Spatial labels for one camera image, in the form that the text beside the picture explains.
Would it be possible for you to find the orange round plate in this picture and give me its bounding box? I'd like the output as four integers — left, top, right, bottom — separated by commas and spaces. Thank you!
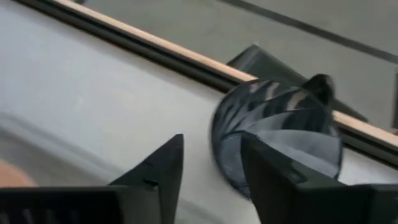
0, 157, 37, 188

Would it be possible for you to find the dark grey flat object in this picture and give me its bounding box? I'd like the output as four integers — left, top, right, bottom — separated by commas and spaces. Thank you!
226, 43, 370, 124

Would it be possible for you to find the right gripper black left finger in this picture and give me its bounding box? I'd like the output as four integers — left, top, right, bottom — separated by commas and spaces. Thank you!
108, 133, 185, 224

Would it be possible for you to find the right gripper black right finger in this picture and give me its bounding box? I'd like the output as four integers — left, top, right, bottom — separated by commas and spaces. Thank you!
241, 134, 371, 224

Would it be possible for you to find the dark ribbed glass cup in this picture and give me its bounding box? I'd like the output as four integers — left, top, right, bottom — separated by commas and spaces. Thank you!
210, 77, 344, 200

